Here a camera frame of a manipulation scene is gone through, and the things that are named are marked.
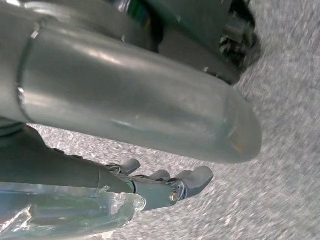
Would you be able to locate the clear plastic wrap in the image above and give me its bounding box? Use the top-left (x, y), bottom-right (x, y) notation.
top-left (0, 181), bottom-right (146, 240)

